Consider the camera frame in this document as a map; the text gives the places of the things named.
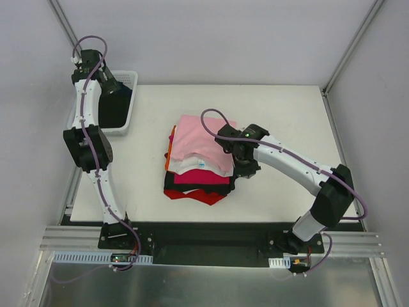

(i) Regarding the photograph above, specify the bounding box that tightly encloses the white plastic laundry basket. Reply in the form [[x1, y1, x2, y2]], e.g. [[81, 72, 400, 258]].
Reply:
[[63, 70, 137, 141]]

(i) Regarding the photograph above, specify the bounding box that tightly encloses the magenta t shirt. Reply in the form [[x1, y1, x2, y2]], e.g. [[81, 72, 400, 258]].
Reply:
[[167, 168, 230, 185]]

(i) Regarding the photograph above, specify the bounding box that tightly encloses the red t shirt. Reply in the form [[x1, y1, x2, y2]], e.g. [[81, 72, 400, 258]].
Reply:
[[164, 189, 226, 206]]

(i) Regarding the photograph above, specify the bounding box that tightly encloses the pink t shirt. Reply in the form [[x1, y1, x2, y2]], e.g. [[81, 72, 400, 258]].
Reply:
[[170, 114, 233, 173]]

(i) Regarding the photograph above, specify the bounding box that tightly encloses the white t shirt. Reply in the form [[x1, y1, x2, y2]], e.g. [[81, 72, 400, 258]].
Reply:
[[166, 154, 234, 177]]

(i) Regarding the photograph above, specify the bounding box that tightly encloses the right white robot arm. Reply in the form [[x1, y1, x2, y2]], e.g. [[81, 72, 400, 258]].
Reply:
[[215, 124, 354, 255]]

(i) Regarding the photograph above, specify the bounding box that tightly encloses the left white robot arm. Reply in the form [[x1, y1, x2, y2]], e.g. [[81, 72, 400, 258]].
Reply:
[[63, 49, 135, 249]]

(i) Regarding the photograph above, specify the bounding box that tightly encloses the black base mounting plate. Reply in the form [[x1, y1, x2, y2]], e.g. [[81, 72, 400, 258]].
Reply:
[[97, 221, 325, 266]]

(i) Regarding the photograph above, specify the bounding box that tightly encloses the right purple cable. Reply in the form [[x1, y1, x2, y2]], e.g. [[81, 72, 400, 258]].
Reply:
[[200, 108, 368, 278]]

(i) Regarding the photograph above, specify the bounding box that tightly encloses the purple cable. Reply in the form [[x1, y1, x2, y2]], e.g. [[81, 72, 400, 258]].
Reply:
[[200, 108, 368, 278], [50, 35, 142, 283]]

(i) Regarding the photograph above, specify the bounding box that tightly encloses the right white cable duct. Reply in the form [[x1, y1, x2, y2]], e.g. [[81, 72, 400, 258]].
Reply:
[[268, 257, 291, 269]]

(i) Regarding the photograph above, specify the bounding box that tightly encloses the white cable duct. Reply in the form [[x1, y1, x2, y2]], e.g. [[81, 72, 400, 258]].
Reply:
[[268, 257, 291, 269], [53, 251, 153, 265]]

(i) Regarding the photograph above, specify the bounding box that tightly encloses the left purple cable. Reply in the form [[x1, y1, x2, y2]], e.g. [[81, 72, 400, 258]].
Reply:
[[50, 35, 142, 283]]

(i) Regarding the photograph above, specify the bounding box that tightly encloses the aluminium frame rail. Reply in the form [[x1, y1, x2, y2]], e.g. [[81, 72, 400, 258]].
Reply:
[[39, 226, 386, 258]]

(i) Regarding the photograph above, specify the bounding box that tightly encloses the left white cable duct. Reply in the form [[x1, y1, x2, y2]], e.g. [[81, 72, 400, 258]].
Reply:
[[53, 251, 153, 265]]

